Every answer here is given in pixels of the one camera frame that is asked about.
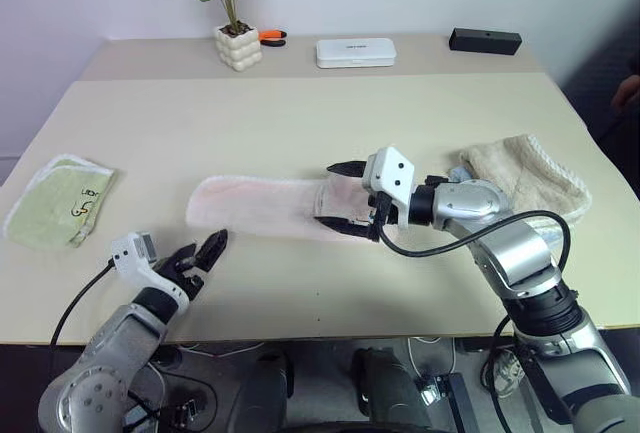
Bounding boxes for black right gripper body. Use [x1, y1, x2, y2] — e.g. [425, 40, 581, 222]
[366, 192, 400, 244]

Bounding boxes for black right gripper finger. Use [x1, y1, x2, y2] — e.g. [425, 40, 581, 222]
[326, 159, 370, 180]
[313, 214, 377, 243]

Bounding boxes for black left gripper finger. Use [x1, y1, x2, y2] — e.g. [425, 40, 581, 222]
[198, 228, 228, 260]
[201, 231, 230, 275]

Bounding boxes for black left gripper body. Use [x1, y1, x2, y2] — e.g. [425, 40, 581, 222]
[154, 244, 207, 302]

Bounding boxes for pink towel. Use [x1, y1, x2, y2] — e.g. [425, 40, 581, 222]
[185, 174, 397, 247]

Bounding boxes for folded green towel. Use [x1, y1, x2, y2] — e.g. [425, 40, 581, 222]
[2, 153, 118, 250]

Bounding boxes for beige towel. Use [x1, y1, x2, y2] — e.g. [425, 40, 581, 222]
[456, 133, 594, 227]

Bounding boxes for person's bare hand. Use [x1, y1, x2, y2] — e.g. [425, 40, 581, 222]
[612, 75, 640, 114]

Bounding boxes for flat white case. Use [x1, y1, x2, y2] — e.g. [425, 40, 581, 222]
[314, 37, 398, 71]

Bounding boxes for dark rounded shape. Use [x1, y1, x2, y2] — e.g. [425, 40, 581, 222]
[230, 349, 297, 433]
[348, 346, 432, 433]

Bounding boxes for orange black pliers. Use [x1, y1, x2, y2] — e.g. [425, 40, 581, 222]
[257, 27, 289, 49]

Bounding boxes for green plant in white pot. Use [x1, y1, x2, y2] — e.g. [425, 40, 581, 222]
[180, 0, 264, 74]

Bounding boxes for long black box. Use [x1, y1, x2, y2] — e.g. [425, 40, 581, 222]
[447, 27, 524, 57]

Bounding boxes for white sneaker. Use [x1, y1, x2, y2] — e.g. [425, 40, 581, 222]
[481, 347, 527, 398]

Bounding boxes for person in dark clothes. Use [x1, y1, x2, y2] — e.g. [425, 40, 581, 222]
[561, 54, 640, 204]

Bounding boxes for olive rounded robot body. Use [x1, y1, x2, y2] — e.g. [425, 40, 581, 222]
[569, 391, 640, 433]

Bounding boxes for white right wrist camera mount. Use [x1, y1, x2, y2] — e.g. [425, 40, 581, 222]
[362, 145, 418, 230]

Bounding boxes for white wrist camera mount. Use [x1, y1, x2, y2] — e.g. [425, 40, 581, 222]
[362, 145, 418, 230]
[109, 232, 192, 315]

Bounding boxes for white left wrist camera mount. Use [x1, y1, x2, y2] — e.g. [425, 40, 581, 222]
[109, 232, 192, 315]

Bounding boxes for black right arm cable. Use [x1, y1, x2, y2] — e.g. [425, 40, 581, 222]
[377, 209, 573, 275]

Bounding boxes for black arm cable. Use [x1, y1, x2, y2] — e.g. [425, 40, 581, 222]
[49, 260, 116, 349]
[377, 209, 573, 275]

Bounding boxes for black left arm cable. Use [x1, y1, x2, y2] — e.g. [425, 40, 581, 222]
[49, 260, 116, 349]

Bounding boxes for white floor cable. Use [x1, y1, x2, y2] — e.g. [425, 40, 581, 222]
[406, 334, 457, 380]

